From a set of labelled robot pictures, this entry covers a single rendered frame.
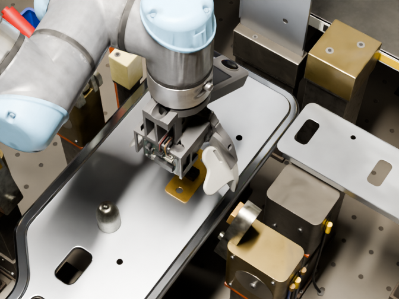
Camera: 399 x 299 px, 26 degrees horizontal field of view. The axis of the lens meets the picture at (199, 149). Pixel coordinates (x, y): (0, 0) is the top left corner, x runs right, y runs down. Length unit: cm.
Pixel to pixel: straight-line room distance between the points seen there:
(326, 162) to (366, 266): 32
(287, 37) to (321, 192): 25
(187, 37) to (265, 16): 46
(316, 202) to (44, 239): 38
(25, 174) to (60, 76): 74
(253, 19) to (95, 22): 49
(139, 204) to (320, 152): 27
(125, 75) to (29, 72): 43
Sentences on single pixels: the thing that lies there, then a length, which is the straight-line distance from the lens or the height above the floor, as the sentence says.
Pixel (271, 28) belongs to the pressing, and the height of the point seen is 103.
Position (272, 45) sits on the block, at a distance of 135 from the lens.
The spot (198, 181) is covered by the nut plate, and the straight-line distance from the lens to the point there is 121.
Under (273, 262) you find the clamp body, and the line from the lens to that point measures 111.
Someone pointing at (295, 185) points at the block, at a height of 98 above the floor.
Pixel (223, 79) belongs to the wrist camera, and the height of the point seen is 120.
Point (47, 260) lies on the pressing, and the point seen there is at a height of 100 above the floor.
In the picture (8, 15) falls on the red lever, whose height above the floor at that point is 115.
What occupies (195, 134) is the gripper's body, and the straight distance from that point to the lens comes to 104.
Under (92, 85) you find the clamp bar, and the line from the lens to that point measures 124.
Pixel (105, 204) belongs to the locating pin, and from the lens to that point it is 115.
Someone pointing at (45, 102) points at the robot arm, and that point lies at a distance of 85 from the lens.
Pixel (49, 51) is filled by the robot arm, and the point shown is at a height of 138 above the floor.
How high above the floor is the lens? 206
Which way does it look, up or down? 59 degrees down
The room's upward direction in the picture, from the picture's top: straight up
